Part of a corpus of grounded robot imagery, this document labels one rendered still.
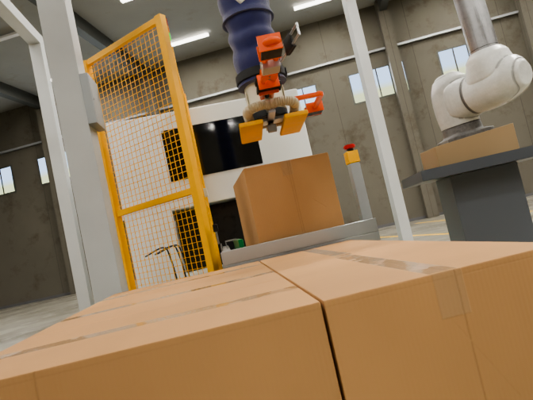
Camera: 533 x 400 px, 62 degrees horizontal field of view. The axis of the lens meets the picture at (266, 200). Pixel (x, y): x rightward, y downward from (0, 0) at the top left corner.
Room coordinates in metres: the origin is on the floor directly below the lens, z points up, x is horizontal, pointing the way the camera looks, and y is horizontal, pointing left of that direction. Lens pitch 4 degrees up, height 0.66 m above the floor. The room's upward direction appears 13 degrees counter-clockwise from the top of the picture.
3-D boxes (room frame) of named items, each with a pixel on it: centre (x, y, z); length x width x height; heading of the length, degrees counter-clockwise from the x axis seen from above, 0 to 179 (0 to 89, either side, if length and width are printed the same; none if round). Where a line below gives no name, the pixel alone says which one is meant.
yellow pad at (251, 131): (1.96, 0.00, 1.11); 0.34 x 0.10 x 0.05; 2
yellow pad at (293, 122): (1.97, -0.19, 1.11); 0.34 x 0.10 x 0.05; 2
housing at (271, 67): (1.50, -0.11, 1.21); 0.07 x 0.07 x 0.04; 2
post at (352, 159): (2.58, -0.54, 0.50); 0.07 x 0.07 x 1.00; 6
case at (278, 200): (2.29, -0.08, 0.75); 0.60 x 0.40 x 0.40; 10
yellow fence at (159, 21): (2.87, 0.72, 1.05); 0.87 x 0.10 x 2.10; 58
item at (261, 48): (1.36, -0.11, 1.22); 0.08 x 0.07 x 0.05; 2
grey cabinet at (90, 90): (2.59, 0.88, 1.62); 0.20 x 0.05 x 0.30; 6
